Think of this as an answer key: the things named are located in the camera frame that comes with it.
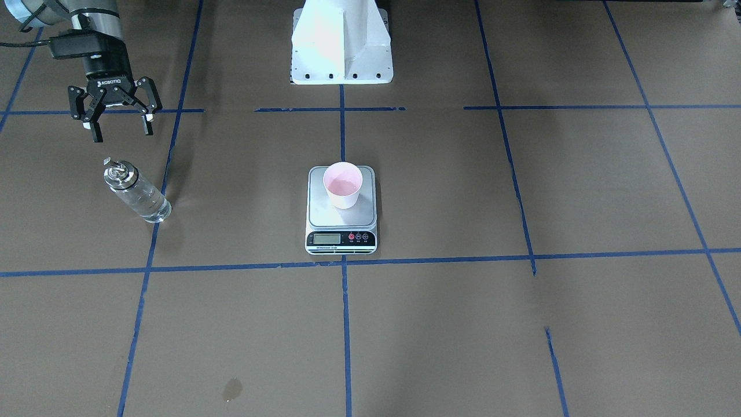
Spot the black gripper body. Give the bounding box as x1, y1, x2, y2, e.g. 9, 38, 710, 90
82, 52, 138, 108

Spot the glass sauce dispenser bottle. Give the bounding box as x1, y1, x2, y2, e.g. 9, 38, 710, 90
103, 158, 172, 224

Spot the pink paper cup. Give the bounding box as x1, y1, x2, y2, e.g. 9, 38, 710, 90
322, 162, 364, 210

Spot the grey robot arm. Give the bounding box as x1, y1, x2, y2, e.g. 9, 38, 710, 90
2, 1, 163, 142

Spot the digital kitchen scale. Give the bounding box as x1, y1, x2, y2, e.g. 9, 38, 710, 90
305, 166, 379, 255

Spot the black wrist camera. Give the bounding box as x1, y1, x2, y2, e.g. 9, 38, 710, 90
49, 30, 120, 59

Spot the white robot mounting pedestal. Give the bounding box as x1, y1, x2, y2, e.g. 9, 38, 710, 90
289, 1, 394, 85

